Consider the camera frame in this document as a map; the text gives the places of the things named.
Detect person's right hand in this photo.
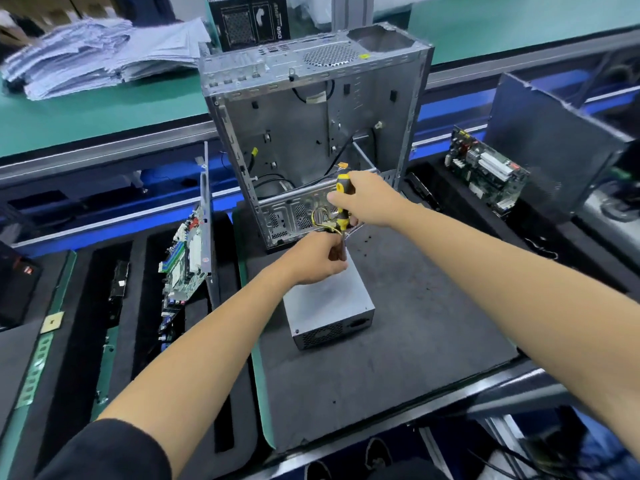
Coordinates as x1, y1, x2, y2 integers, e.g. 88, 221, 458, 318
326, 169, 413, 231

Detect person's left hand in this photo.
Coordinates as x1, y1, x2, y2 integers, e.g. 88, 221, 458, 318
272, 229, 349, 291

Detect yellow black handled screwdriver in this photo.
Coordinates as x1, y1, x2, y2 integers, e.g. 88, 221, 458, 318
333, 161, 353, 261

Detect grey power supply unit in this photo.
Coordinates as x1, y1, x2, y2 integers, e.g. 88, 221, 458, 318
282, 257, 376, 324

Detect silver power supply unit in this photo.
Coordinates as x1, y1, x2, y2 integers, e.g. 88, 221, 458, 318
290, 305, 377, 351

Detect person's right forearm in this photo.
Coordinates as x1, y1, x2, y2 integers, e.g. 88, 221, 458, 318
393, 205, 640, 461

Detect silver metal computer case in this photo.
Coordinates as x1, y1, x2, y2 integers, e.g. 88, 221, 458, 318
198, 21, 435, 251

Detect person's right black shoe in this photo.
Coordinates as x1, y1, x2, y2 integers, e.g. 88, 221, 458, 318
362, 437, 394, 471

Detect person's black clothing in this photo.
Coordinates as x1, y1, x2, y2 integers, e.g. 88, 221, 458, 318
35, 417, 451, 480

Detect dark grey case side panel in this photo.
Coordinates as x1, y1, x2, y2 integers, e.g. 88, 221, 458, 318
197, 143, 219, 311

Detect green board with white parts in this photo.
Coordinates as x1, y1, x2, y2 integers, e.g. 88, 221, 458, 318
443, 127, 530, 218

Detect green motherboard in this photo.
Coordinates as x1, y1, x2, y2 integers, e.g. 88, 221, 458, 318
157, 209, 208, 308

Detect black foam work mat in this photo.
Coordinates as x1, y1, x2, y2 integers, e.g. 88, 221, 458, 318
0, 253, 69, 446
232, 199, 521, 456

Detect black foam tray with recess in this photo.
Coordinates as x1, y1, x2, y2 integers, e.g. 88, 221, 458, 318
405, 159, 640, 301

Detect large black metal panel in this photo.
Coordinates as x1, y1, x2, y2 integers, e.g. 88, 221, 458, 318
485, 73, 636, 224

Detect small black rectangular component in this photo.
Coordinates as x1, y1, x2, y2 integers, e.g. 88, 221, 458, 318
107, 257, 133, 301

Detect black foam tray with slots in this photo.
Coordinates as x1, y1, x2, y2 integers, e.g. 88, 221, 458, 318
15, 225, 261, 480

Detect black cardboard box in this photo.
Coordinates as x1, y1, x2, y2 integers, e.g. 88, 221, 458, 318
208, 0, 293, 53

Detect long green memory strip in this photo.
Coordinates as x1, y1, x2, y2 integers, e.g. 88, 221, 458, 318
0, 249, 79, 480
90, 325, 123, 421

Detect grey round metal part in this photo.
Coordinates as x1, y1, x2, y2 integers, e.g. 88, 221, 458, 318
600, 193, 640, 224

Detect green conveyor belt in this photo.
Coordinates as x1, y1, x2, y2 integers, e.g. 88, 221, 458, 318
0, 0, 640, 161

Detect small beige square chip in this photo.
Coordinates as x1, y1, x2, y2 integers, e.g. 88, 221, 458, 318
39, 311, 66, 335

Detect stack of grey paper sheets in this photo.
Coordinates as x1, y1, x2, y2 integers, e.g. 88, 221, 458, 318
0, 17, 213, 102

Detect black rectangular device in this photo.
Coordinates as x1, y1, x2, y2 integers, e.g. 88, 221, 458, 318
0, 239, 43, 331

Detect blue data cables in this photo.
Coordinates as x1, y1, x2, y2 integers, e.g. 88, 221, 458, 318
155, 303, 186, 341

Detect grey metal conveyor rail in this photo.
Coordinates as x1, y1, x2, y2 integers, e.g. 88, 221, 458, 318
0, 29, 640, 186

